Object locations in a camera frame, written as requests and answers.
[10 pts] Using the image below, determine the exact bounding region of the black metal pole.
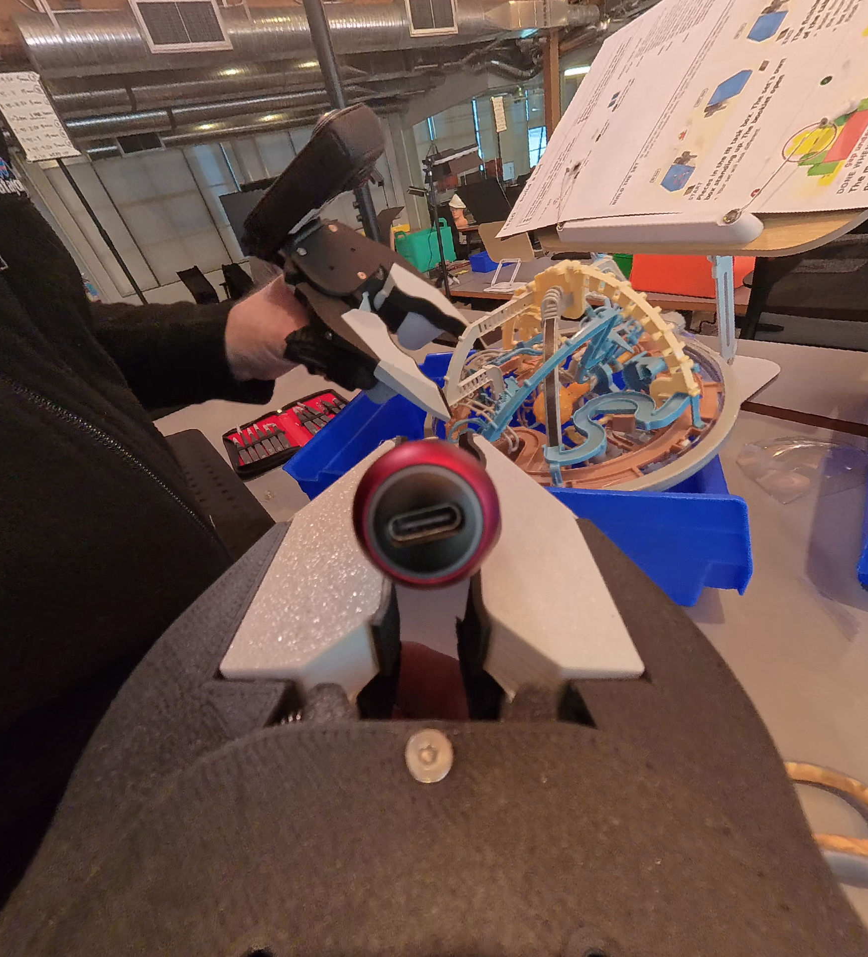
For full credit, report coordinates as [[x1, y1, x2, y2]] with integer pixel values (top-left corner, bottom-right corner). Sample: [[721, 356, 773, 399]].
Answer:
[[303, 0, 383, 240]]

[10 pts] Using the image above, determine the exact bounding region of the clear ball maze puzzle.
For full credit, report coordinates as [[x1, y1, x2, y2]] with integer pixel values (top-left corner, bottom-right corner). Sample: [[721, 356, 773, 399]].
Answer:
[[425, 258, 741, 494]]

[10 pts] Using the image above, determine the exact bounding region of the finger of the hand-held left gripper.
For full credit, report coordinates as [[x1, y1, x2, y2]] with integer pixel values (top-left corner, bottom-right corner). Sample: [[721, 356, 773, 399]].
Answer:
[[373, 264, 474, 351], [339, 307, 456, 423]]

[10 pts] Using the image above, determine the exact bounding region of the instruction sheet board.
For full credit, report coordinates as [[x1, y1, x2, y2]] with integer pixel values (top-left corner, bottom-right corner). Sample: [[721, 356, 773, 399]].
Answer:
[[495, 0, 868, 255]]

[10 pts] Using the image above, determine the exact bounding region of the white handwritten paper sheet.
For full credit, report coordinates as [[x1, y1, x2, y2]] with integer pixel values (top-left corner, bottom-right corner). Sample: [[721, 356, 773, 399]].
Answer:
[[0, 71, 82, 161]]

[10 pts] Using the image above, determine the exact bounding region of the red electric screwdriver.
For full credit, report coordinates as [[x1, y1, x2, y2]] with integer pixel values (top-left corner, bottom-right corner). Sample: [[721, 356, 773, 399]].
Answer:
[[352, 440, 502, 588]]

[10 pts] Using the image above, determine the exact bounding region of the green storage bin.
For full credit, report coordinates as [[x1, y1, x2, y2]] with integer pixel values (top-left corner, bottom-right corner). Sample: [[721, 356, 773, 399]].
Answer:
[[393, 220, 453, 274]]

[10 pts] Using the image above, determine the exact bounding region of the black wrist rest pad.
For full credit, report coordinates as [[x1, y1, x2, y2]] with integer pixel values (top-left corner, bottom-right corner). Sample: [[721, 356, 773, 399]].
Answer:
[[168, 430, 274, 554]]

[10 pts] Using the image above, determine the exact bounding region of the person's left forearm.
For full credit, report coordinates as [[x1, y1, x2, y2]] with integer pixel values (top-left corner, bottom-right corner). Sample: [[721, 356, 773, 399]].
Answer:
[[90, 299, 278, 408]]

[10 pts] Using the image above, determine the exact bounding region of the white document stand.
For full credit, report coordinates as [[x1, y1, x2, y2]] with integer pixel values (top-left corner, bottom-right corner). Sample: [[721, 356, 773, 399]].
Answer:
[[535, 213, 782, 408]]

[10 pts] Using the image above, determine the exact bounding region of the red plastic bin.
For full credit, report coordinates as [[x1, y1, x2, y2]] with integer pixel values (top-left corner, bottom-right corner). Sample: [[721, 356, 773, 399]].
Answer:
[[628, 254, 756, 299]]

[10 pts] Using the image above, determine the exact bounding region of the large silver air duct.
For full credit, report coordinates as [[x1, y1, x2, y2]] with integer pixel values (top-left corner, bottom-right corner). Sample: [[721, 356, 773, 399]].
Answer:
[[15, 0, 599, 76]]

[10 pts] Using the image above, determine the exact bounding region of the white air vent grille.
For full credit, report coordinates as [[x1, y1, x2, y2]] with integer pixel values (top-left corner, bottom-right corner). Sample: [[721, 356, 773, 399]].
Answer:
[[129, 0, 233, 53]]

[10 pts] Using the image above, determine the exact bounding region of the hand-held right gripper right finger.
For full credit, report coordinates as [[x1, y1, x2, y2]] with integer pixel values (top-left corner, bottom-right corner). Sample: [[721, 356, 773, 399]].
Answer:
[[464, 434, 646, 698]]

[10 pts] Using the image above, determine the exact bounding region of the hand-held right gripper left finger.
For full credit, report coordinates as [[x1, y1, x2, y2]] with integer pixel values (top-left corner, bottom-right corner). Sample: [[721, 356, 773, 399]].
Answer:
[[219, 441, 398, 700]]

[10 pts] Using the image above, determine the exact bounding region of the person's right hand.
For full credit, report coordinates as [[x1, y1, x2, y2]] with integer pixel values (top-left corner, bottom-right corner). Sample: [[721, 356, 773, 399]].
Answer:
[[395, 641, 474, 720]]

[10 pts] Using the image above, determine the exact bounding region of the clear plastic dome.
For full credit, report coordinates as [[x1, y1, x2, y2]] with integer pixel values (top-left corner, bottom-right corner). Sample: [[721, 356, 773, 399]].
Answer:
[[736, 437, 868, 503]]

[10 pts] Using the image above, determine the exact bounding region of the person's left hand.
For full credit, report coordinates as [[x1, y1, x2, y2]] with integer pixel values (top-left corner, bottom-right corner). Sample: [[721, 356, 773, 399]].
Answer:
[[225, 275, 314, 382]]

